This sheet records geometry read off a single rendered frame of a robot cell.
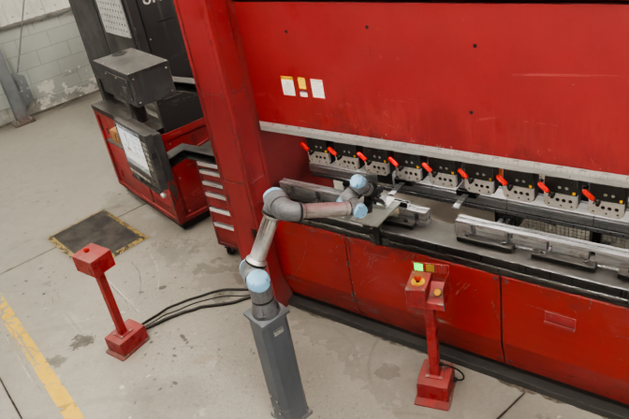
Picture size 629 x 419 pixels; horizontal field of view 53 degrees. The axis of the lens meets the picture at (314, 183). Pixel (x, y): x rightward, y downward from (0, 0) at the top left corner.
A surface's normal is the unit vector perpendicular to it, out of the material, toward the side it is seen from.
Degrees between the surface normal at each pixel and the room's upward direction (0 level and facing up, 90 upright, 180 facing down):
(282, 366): 90
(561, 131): 90
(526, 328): 90
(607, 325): 90
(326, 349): 0
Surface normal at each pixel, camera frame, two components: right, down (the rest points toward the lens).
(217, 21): 0.80, 0.17
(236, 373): -0.16, -0.86
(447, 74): -0.57, 0.47
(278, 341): 0.63, 0.29
